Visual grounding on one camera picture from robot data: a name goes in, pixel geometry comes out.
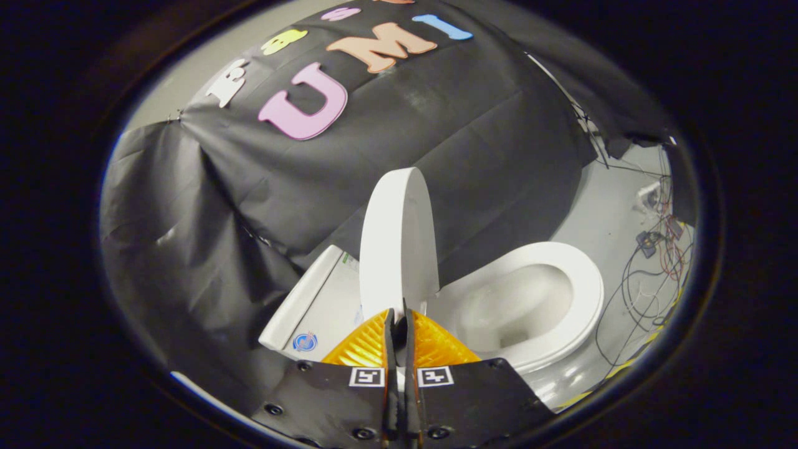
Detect white toilet lid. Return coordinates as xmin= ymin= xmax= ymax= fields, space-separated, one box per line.
xmin=359 ymin=167 xmax=440 ymax=322

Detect yellow black floor tape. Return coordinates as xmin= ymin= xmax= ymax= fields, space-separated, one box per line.
xmin=555 ymin=331 xmax=665 ymax=409

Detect white ceramic toilet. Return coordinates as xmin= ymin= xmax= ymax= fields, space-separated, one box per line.
xmin=257 ymin=242 xmax=605 ymax=412

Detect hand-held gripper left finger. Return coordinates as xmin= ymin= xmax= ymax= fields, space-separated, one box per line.
xmin=251 ymin=308 xmax=400 ymax=449

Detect black backdrop cloth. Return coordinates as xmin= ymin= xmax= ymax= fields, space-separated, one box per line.
xmin=100 ymin=0 xmax=677 ymax=400

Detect tangle of thin cables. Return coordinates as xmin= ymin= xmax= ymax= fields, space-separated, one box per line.
xmin=595 ymin=209 xmax=694 ymax=370

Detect white toilet seat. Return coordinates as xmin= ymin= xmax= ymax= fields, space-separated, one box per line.
xmin=430 ymin=242 xmax=605 ymax=375

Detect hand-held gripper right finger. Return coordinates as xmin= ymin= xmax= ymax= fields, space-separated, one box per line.
xmin=402 ymin=299 xmax=555 ymax=449

